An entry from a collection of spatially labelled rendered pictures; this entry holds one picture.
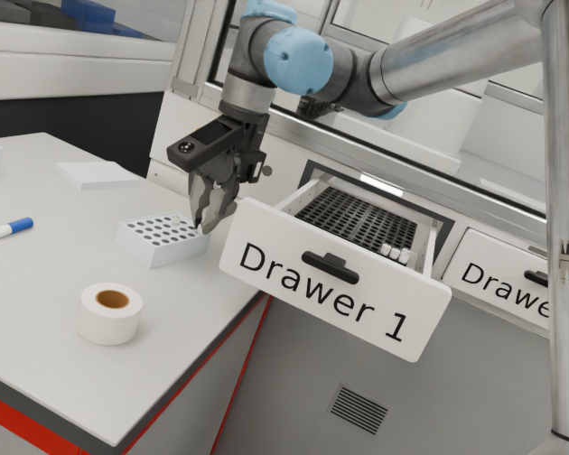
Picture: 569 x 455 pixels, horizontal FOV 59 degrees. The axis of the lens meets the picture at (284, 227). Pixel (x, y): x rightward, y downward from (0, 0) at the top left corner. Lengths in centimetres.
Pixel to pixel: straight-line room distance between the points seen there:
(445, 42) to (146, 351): 48
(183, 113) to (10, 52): 39
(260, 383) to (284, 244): 59
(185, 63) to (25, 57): 38
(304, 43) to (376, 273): 29
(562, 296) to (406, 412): 86
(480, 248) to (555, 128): 65
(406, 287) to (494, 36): 29
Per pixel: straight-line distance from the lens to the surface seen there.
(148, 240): 78
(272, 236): 65
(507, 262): 96
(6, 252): 76
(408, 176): 93
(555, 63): 33
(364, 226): 81
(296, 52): 62
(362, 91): 70
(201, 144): 72
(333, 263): 61
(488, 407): 111
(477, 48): 57
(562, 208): 30
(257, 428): 126
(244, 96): 74
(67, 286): 71
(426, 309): 65
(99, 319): 60
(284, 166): 98
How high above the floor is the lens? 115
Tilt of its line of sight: 22 degrees down
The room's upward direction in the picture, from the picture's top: 20 degrees clockwise
